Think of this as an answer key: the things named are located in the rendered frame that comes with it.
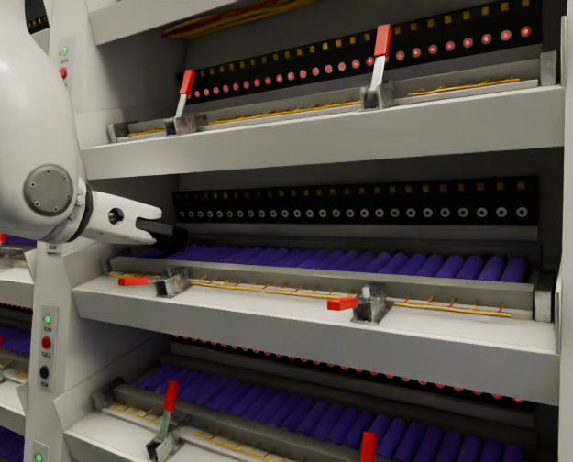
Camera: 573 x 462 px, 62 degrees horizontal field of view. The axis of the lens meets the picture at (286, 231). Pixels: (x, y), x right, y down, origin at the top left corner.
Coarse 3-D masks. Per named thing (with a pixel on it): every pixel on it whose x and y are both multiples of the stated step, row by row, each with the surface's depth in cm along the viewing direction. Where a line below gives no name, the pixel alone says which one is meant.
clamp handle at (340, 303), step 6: (366, 288) 45; (366, 294) 45; (330, 300) 39; (336, 300) 40; (342, 300) 40; (348, 300) 40; (354, 300) 41; (360, 300) 43; (366, 300) 44; (330, 306) 39; (336, 306) 39; (342, 306) 39; (348, 306) 40; (354, 306) 41
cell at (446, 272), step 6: (450, 258) 51; (456, 258) 51; (462, 258) 52; (444, 264) 51; (450, 264) 50; (456, 264) 50; (462, 264) 52; (444, 270) 49; (450, 270) 49; (456, 270) 49; (438, 276) 48; (444, 276) 47; (450, 276) 48; (456, 276) 49
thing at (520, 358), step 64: (64, 256) 67; (128, 256) 74; (128, 320) 63; (192, 320) 56; (256, 320) 51; (320, 320) 47; (384, 320) 45; (448, 320) 43; (512, 320) 41; (448, 384) 41; (512, 384) 38
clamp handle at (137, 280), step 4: (164, 272) 59; (168, 272) 59; (168, 276) 59; (120, 280) 54; (124, 280) 53; (128, 280) 54; (132, 280) 54; (136, 280) 55; (140, 280) 55; (144, 280) 56; (148, 280) 56; (152, 280) 57; (156, 280) 57; (160, 280) 58; (120, 284) 54; (124, 284) 53; (128, 284) 54; (132, 284) 54; (136, 284) 55; (140, 284) 55; (144, 284) 56
